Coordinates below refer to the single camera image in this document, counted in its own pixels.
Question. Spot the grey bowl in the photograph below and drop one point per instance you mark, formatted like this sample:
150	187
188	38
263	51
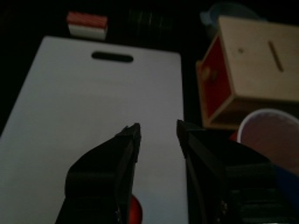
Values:
217	14

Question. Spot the wooden drawer box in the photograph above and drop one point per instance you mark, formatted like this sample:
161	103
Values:
264	73

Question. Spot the red plastic cup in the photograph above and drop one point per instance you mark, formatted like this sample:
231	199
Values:
272	137

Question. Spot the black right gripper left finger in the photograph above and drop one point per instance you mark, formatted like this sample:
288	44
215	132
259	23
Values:
97	180

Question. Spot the red drawer with wooden knob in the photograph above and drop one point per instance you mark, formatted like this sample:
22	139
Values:
217	87

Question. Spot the small red round piece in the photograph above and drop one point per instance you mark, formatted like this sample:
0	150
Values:
133	210

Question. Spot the green white striped box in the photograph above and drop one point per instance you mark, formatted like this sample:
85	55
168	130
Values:
150	21

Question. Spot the white cutting board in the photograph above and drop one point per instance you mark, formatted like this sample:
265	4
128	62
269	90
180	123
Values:
77	102

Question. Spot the red white block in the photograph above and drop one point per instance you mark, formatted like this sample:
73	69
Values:
85	26

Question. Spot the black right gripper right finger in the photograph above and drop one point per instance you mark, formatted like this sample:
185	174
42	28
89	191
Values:
217	172

